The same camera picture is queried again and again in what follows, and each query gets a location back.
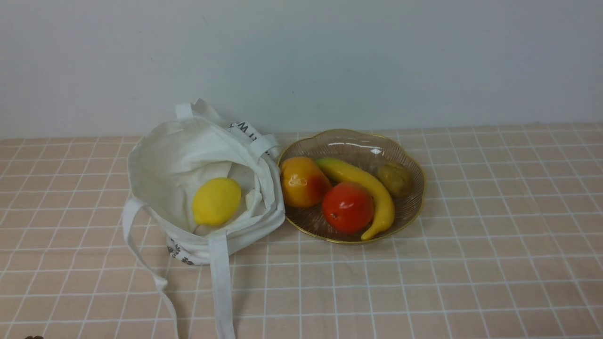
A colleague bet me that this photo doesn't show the yellow lemon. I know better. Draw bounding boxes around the yellow lemon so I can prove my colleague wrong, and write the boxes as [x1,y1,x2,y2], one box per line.
[191,178,243,227]

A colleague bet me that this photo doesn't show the amber glass fruit plate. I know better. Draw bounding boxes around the amber glass fruit plate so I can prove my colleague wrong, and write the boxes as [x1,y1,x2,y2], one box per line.
[278,129,427,244]

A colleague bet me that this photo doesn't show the brown kiwi fruit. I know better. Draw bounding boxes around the brown kiwi fruit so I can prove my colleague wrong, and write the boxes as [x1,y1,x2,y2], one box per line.
[377,162,414,198]

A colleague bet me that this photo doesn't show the white cloth tote bag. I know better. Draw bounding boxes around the white cloth tote bag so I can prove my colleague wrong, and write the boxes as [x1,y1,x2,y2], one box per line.
[122,99,285,339]

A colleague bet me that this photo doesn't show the orange red mango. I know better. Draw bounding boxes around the orange red mango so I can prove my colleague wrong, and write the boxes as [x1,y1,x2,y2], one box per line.
[280,157,332,209]

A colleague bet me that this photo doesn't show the red tomato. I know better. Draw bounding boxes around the red tomato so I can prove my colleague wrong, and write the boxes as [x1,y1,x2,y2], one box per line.
[322,182,375,234]

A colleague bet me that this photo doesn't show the yellow banana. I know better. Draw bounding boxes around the yellow banana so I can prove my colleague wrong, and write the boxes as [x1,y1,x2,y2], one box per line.
[316,157,395,242]

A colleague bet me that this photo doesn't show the pink checkered tablecloth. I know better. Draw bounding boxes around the pink checkered tablecloth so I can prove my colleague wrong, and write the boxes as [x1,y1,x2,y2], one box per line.
[0,123,603,339]

